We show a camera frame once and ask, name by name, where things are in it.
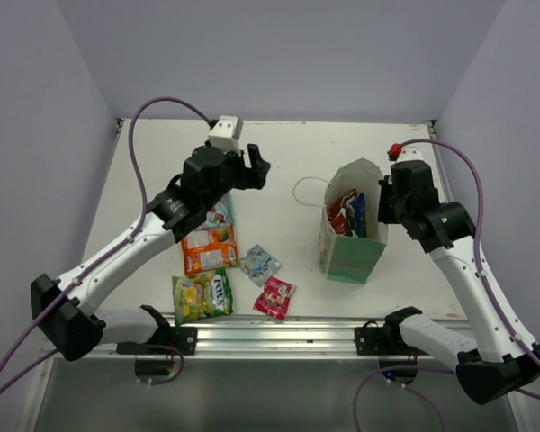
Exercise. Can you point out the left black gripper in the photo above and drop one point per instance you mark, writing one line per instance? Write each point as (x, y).
(254, 178)

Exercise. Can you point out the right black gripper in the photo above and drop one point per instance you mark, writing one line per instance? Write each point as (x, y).
(383, 214)

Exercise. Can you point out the blue snack bag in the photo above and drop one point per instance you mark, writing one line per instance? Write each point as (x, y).
(356, 217)

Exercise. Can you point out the teal Fox's candy bag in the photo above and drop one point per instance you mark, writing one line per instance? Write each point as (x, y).
(221, 214)

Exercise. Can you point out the red chips bag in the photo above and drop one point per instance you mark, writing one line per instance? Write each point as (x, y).
(337, 213)

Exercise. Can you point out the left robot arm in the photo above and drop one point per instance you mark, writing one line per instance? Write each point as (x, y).
(67, 308)

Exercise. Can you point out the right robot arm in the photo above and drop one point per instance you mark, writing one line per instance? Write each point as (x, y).
(502, 355)

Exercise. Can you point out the orange candy bag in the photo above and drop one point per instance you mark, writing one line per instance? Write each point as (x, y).
(210, 249)

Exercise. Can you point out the green Fox's candy bag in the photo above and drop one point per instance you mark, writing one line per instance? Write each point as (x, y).
(202, 296)

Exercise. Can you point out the small grey snack packet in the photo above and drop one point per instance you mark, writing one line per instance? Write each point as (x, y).
(259, 265)

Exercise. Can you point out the small pink snack packet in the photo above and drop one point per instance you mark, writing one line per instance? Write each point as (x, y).
(274, 300)

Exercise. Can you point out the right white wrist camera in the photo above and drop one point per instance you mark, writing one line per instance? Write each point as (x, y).
(398, 153)

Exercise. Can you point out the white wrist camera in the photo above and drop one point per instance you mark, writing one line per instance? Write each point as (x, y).
(398, 153)
(225, 133)

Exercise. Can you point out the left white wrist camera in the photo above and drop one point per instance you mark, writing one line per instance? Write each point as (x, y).
(225, 133)

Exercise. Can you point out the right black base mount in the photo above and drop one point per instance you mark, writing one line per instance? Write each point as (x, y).
(374, 339)

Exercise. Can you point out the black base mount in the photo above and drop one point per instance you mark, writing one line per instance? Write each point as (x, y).
(183, 339)
(374, 339)

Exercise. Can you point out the aluminium mounting rail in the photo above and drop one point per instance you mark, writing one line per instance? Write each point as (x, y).
(274, 337)

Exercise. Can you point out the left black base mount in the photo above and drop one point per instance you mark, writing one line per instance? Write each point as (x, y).
(183, 339)

